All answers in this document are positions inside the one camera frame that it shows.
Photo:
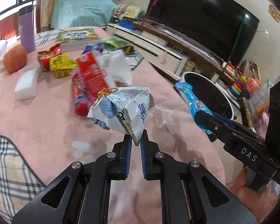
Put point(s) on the plaid cloth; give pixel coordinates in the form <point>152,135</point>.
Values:
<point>136,59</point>

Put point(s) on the light blue covered furniture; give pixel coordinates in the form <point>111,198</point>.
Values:
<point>84,9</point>

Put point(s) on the black white-rimmed bin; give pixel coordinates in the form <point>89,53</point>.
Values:
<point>210,91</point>

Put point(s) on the white plastic bag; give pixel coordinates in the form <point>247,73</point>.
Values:
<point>116,67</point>

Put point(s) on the purple bottle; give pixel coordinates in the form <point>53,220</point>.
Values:
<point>26,30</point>

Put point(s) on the green snack packet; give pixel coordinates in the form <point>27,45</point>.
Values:
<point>116,43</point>

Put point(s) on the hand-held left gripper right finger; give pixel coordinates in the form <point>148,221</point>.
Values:
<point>142,158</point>

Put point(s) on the red purple snack packet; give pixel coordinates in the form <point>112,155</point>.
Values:
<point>79,95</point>

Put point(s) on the thin green stick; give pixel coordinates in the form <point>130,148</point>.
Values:
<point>236,35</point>

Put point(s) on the brown paper bag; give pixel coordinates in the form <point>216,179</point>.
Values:
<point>250,71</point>

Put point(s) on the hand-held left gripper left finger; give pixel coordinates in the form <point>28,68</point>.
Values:
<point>128,158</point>

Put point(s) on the black television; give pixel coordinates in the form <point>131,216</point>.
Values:
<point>200,16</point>

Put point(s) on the pink printed blanket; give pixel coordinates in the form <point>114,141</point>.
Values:
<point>49,121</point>

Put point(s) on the yellow snack packet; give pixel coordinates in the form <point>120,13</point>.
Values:
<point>60,65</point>

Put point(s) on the pink stick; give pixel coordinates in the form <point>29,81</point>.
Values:
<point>156,0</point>

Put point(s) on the white television cabinet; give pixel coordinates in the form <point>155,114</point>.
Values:
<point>149,44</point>

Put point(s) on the white blue snack bag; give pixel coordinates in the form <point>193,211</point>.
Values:
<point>121,107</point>

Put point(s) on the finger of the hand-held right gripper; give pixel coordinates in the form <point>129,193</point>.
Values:
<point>207,122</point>
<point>224,118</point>

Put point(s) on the person's right hand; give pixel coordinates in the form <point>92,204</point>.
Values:
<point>245,196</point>

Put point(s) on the white foam block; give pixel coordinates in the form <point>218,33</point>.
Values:
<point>26,84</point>

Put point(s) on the clear storage box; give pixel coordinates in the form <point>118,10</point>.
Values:
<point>259,102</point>

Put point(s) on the blue printed wrapper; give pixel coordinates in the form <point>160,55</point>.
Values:
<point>193,100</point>

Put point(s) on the green picture book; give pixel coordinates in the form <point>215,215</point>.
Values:
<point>77,37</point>

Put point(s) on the orange round fruit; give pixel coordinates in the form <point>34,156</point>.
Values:
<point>15,58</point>

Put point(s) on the pink plastic toy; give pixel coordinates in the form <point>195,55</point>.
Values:
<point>252,86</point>

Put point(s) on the brown wooden shelf top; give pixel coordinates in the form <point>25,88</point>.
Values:
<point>177,39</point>

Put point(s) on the blue snack packet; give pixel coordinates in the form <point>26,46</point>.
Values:
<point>91,47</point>

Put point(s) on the small red snack packet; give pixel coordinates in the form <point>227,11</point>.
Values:
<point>46,57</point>

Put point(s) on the colourful activity toy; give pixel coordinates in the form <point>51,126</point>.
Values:
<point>128,14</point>

